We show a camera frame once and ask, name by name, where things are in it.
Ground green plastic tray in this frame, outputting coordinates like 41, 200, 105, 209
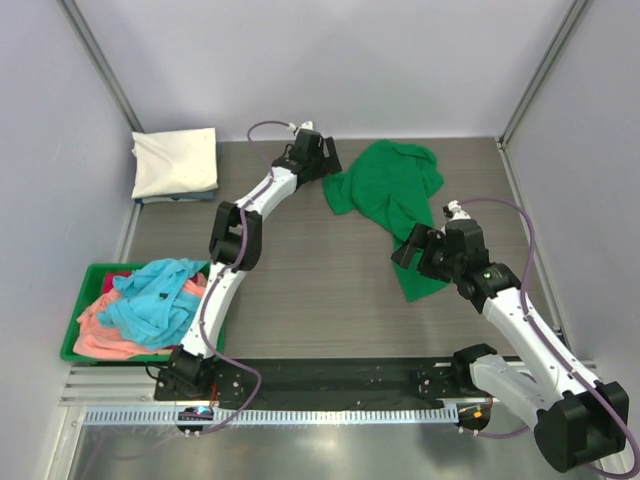
59, 263, 229, 362

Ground aluminium frame post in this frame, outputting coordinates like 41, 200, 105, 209
497, 0, 594, 146
57, 0, 143, 132

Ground right aluminium frame post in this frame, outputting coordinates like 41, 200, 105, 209
497, 0, 594, 146

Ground left aluminium frame post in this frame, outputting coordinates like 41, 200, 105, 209
57, 0, 143, 132

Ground magenta t shirt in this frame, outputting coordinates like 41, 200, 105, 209
102, 271, 132, 294

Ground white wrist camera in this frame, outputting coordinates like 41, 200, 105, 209
286, 121, 315, 135
442, 200, 471, 222

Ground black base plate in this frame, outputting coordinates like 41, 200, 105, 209
154, 357, 489, 411

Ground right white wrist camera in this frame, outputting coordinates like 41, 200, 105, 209
442, 200, 471, 222

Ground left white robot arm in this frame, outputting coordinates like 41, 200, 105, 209
154, 121, 342, 400

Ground white slotted cable duct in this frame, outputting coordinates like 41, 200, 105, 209
83, 404, 459, 427

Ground pink t shirt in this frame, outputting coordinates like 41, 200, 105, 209
72, 264, 207, 360

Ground purple cable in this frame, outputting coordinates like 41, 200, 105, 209
179, 119, 296, 436
457, 196, 640, 479

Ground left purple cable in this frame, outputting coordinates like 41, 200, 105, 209
179, 119, 296, 436

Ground folded white t shirt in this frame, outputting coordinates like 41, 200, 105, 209
131, 128, 218, 200

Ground green t shirt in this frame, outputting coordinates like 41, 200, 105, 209
322, 139, 454, 304

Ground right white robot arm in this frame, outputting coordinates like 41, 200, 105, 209
391, 219, 629, 472

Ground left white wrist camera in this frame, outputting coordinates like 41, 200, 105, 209
286, 121, 315, 135

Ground light blue t shirt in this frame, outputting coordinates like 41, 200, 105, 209
98, 258, 208, 350

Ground aluminium rail profile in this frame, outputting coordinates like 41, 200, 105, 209
59, 362, 609, 404

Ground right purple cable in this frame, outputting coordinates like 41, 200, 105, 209
457, 196, 640, 479

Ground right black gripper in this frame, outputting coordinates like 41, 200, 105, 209
391, 222, 463, 283

